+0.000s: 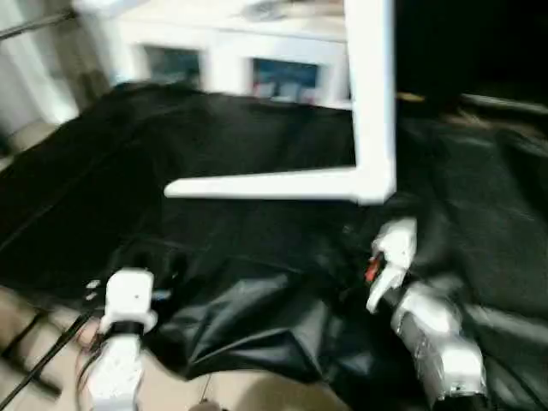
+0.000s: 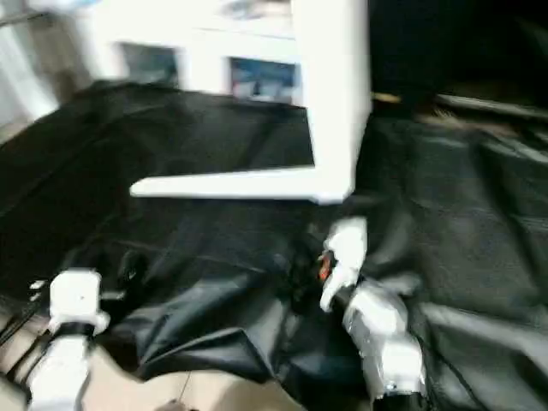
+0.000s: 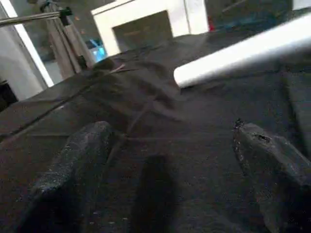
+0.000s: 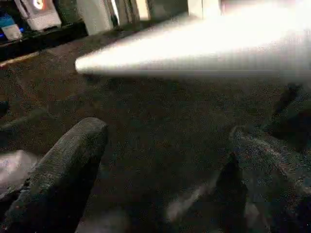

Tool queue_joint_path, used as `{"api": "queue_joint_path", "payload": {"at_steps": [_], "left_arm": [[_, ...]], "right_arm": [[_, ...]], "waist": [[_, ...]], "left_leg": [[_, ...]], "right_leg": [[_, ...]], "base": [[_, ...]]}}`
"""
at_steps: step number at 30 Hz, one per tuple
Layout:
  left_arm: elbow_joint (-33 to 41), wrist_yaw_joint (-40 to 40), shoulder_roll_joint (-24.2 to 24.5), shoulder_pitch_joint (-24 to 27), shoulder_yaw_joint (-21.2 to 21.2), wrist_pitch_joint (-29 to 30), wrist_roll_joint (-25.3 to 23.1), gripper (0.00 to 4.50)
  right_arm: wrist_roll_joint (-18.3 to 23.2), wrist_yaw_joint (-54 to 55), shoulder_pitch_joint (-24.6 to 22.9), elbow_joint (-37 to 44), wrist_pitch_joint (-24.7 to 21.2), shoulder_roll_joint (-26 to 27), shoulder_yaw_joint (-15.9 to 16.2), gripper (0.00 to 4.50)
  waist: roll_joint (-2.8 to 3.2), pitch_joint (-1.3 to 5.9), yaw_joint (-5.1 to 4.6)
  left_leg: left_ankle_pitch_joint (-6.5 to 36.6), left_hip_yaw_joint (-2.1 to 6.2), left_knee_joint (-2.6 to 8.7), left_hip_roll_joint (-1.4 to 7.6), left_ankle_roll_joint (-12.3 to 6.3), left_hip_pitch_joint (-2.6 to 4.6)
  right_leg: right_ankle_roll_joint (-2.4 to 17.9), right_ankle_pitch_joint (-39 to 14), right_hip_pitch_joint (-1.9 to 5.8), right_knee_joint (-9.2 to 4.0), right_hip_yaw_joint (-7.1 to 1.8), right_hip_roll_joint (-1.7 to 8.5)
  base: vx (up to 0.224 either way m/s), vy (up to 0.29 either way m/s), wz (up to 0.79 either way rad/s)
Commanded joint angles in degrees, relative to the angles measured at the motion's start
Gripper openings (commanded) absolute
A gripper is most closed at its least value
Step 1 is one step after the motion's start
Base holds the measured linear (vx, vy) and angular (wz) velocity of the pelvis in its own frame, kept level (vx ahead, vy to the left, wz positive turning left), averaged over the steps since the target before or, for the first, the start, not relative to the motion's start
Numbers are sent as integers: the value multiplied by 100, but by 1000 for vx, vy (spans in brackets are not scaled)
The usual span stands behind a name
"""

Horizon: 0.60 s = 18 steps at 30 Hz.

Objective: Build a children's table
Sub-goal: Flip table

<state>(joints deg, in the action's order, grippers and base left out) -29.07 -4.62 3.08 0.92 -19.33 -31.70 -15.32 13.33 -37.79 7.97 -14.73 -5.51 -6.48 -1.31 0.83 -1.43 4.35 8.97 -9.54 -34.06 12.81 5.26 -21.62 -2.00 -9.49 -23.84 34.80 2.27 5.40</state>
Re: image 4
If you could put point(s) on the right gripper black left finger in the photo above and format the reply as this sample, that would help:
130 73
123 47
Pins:
63 179

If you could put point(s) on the white plastic table leg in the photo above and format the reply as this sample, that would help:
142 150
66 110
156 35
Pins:
218 43

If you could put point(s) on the white device orange light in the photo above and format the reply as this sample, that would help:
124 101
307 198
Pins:
39 13

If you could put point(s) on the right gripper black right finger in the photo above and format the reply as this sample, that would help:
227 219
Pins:
282 189

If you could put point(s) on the black plastic mat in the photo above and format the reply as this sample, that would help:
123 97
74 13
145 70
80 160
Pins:
170 126

